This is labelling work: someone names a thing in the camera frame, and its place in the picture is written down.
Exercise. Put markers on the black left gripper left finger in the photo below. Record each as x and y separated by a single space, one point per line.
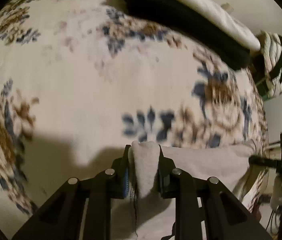
118 183

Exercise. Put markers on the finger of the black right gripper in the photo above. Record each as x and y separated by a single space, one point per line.
264 162

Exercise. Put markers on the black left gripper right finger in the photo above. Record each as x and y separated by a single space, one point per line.
166 182

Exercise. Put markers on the white folded garment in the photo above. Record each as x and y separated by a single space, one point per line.
224 21

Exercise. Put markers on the black folded garment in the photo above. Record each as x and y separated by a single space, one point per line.
179 17

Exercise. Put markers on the striped cloth bundle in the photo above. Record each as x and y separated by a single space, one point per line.
271 53

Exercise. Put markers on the beige small garment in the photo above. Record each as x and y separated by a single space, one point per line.
230 164

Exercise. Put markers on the floral fleece blanket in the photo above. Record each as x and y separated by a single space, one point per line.
81 79

